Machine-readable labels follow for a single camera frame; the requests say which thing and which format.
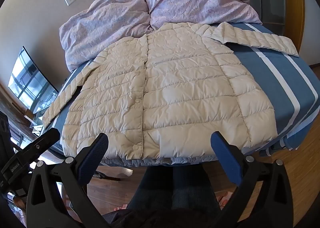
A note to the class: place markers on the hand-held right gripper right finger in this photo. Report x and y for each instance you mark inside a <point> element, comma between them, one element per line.
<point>225,159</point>

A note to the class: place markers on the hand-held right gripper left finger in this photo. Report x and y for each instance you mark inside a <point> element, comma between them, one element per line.
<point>93,158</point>

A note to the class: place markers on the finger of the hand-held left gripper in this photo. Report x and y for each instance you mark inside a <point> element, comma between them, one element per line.
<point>40,144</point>

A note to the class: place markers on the cream puffer jacket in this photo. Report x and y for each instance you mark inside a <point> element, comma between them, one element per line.
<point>175,93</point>

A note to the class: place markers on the glass television stand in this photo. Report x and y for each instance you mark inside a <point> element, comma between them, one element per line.
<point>36,125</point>

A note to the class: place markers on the person's right leg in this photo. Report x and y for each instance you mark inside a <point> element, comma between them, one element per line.
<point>192,188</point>

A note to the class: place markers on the person's leg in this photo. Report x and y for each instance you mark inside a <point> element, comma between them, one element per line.
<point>192,188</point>
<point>152,188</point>

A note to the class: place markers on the flat screen television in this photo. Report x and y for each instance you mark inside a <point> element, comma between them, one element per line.
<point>30,80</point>

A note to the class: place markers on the person's left leg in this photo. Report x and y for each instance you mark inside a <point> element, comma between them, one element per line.
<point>152,188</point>

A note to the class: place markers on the person's dark top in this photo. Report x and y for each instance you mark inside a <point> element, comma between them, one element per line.
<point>160,220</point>

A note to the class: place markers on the blue striped bed sheet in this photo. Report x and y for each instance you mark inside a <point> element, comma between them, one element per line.
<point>275,80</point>

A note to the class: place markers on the lilac floral duvet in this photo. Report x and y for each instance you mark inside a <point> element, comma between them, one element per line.
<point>112,25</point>

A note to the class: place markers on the white wall socket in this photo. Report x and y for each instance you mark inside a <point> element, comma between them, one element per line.
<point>69,0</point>

